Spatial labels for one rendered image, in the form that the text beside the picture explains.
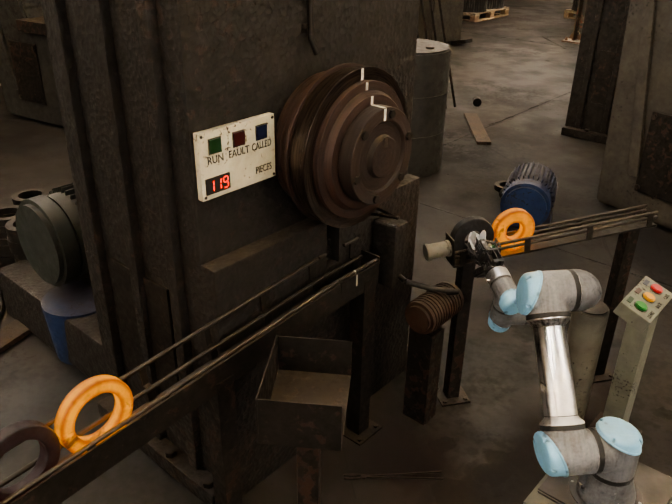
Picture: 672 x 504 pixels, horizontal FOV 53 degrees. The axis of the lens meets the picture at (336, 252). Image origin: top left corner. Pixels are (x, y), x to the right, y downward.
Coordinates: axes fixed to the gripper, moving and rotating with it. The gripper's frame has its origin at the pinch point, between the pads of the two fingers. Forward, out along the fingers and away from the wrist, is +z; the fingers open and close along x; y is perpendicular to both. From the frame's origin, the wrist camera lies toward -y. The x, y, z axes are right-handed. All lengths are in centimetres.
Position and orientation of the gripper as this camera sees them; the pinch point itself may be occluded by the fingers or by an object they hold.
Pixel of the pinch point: (472, 235)
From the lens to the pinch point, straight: 240.4
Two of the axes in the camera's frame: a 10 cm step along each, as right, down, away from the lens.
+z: -2.2, -7.0, 6.8
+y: 0.9, -7.0, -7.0
